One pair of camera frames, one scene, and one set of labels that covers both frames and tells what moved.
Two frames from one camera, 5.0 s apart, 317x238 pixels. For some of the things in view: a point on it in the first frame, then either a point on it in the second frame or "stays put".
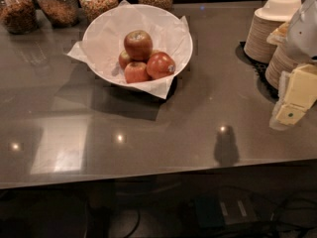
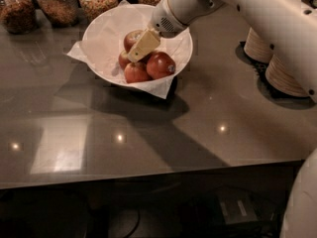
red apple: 159,64 stays put
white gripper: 303,39 → 163,18
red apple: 124,59 stays put
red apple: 136,71 stays put
